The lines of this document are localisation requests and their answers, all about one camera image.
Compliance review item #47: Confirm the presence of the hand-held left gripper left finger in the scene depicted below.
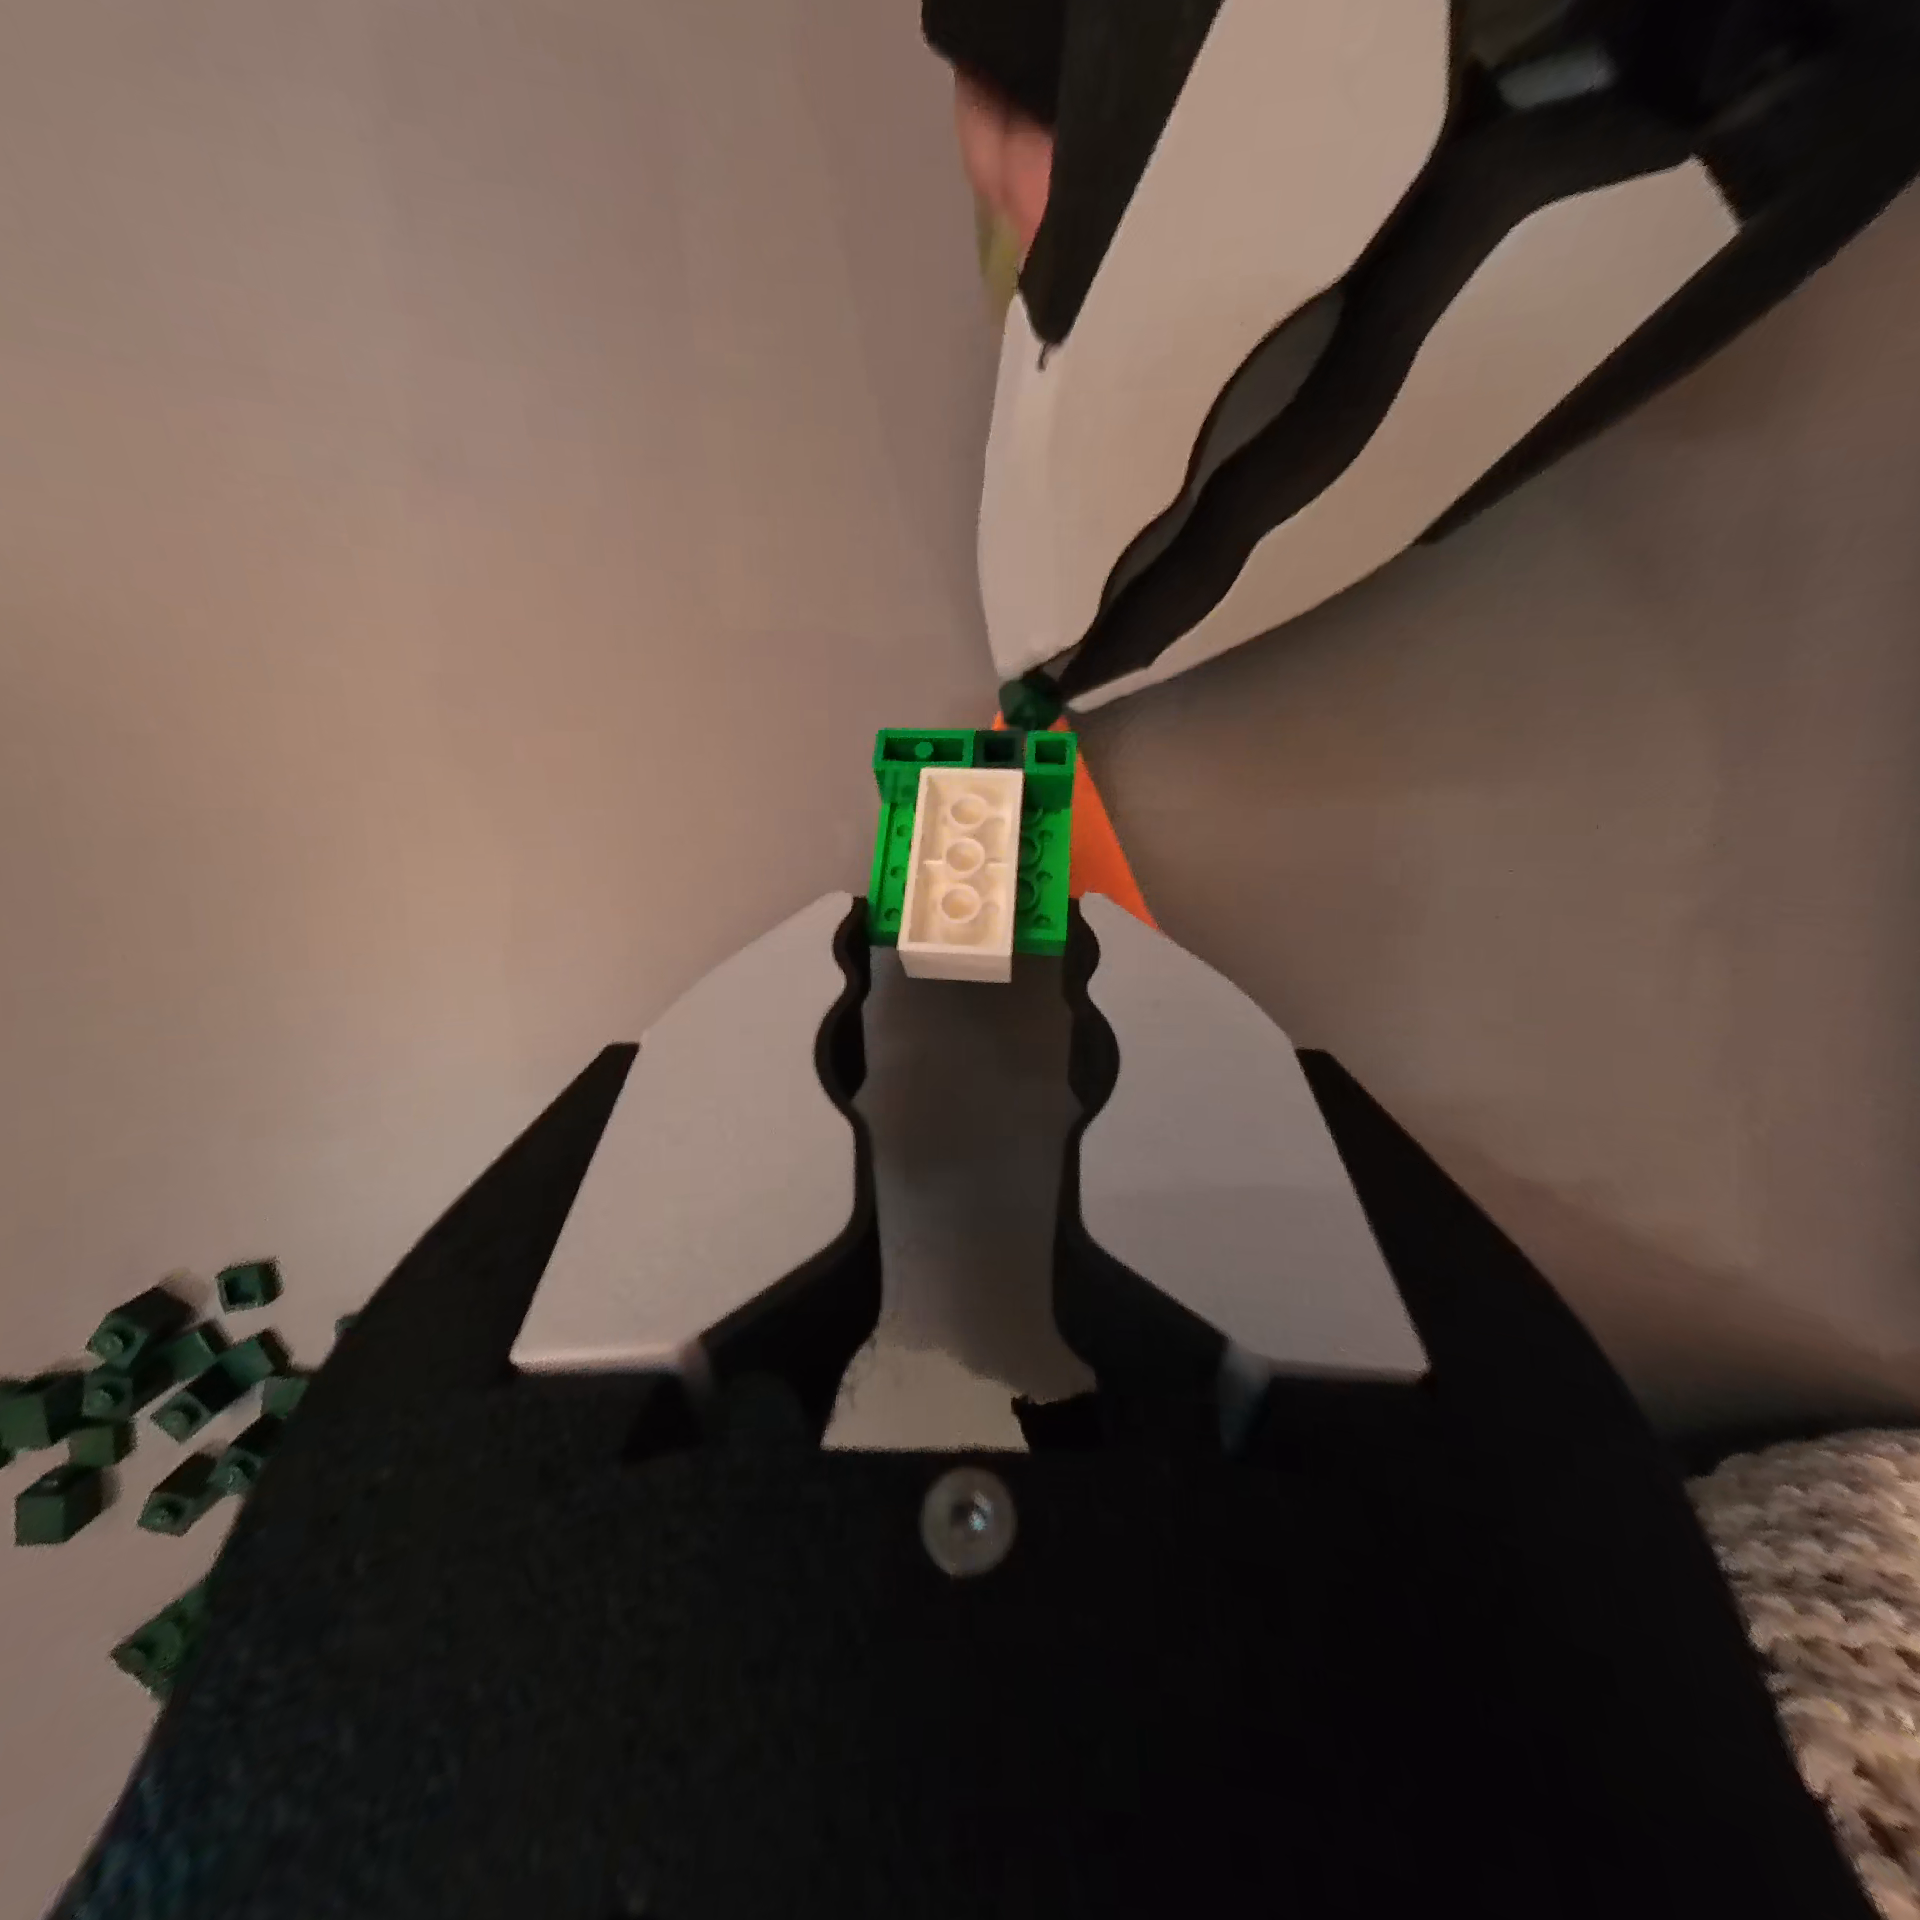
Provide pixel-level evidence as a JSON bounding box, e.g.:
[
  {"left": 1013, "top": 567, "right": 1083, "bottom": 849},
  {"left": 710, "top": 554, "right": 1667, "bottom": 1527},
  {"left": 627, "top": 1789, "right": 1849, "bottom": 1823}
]
[{"left": 509, "top": 892, "right": 877, "bottom": 1450}]

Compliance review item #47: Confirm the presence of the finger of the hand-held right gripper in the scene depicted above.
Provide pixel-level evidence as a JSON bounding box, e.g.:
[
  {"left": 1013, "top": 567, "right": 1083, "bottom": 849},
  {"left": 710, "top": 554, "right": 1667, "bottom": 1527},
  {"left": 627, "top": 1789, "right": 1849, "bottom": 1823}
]
[
  {"left": 980, "top": 0, "right": 1491, "bottom": 681},
  {"left": 1064, "top": 168, "right": 1744, "bottom": 713}
]

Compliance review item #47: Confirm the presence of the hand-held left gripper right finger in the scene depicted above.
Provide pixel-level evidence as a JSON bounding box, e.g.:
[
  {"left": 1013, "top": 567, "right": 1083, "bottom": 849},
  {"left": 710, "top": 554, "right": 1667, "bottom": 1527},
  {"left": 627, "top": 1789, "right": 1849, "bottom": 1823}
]
[{"left": 1049, "top": 895, "right": 1432, "bottom": 1450}]

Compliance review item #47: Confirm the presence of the green and white lego assembly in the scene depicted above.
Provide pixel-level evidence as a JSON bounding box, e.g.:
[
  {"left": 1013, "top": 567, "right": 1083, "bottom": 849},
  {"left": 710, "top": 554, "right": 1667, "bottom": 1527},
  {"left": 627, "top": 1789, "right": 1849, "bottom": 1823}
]
[{"left": 868, "top": 727, "right": 1082, "bottom": 985}]

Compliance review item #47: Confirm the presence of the pile of dark green lego bricks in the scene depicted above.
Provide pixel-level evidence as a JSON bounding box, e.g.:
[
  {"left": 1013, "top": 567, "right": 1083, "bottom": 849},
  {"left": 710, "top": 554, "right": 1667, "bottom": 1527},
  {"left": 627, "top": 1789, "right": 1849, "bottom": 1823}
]
[{"left": 0, "top": 1258, "right": 321, "bottom": 1700}]

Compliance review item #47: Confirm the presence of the person's right hand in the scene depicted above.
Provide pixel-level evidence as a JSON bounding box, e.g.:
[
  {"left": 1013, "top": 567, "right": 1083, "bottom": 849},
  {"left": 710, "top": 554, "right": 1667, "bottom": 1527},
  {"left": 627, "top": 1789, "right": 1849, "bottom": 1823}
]
[{"left": 961, "top": 79, "right": 1059, "bottom": 288}]

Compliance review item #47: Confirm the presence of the orange brick separator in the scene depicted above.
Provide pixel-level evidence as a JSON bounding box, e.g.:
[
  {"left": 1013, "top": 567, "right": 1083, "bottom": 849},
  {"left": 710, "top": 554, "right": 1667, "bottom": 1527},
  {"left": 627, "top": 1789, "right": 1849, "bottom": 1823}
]
[{"left": 1068, "top": 727, "right": 1161, "bottom": 937}]

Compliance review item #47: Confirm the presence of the cream knitted cloth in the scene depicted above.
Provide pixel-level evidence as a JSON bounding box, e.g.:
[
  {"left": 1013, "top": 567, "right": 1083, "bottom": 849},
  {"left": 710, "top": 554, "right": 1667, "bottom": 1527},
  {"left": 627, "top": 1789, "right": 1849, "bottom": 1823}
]
[{"left": 1680, "top": 1424, "right": 1920, "bottom": 1920}]

